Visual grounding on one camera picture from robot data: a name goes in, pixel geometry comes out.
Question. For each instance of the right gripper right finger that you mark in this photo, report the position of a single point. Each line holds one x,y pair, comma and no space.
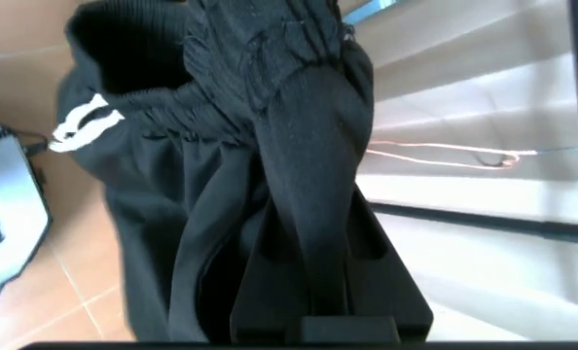
386,291

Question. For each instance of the black shorts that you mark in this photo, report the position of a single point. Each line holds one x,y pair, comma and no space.
196,194

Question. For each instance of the beige curtain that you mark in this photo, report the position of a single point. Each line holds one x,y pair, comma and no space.
464,73

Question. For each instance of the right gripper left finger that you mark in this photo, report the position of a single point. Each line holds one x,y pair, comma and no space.
264,291

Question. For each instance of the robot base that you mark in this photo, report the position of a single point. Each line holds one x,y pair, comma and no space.
11,209

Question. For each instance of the pink clothes hanger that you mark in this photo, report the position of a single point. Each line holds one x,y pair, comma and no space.
415,145

